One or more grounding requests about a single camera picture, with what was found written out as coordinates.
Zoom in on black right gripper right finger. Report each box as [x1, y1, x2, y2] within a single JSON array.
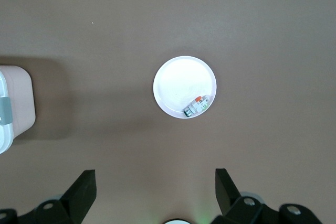
[[209, 168, 323, 224]]

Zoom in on brown table cover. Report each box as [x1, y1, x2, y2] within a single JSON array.
[[0, 0, 336, 224]]

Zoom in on pink round plate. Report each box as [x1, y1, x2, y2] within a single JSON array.
[[153, 56, 218, 120]]

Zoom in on white and green push-button switch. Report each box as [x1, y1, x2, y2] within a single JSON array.
[[183, 95, 212, 118]]

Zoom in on white lidded box, grey latches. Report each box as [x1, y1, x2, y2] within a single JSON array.
[[0, 65, 36, 154]]

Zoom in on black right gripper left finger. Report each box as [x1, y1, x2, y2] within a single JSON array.
[[0, 169, 98, 224]]

